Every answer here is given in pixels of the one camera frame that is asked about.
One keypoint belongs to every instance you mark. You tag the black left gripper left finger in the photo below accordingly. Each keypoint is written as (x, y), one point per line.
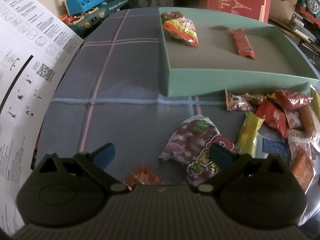
(98, 159)

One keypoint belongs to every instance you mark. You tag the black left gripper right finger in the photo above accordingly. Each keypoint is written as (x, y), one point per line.
(226, 160)

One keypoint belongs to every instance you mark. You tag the yellow green candy packet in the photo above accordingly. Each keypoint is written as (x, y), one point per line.
(248, 136)

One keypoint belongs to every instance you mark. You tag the purple grape candy bag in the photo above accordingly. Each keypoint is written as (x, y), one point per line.
(190, 146)

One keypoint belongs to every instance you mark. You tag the blue wafer packet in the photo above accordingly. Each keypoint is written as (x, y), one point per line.
(275, 147)

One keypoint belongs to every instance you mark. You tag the red patterned snack packet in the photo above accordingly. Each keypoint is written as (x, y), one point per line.
(142, 176)

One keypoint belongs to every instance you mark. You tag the red white floral candy packet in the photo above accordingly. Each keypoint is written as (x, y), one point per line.
(236, 102)

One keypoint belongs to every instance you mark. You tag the small red candy packet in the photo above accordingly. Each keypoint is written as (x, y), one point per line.
(274, 118)

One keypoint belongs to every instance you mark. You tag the brown candy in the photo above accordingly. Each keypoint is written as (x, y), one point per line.
(255, 99)

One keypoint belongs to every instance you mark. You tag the pink snack packet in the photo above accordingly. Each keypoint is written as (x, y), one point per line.
(293, 119)

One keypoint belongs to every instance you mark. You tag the long orange snack bar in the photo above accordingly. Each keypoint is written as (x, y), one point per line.
(243, 45)

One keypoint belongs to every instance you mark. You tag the orange yellow chip bag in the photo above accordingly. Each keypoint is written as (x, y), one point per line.
(180, 27)

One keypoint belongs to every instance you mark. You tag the orange snack packet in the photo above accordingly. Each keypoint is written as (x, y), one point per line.
(303, 169)

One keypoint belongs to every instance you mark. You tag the large red snack bag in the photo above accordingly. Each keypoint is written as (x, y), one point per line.
(288, 100)

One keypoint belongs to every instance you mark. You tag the grey plaid cloth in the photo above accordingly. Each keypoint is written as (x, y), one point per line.
(114, 91)

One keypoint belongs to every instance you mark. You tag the mint green cardboard tray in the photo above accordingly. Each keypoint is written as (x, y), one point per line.
(215, 65)

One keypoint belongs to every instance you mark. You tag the white instruction poster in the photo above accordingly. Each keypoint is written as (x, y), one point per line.
(36, 49)

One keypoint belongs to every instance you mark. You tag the toy kitchen playset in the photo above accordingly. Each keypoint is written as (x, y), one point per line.
(82, 15)

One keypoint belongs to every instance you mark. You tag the blue toy train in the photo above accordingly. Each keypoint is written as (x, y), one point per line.
(309, 9)

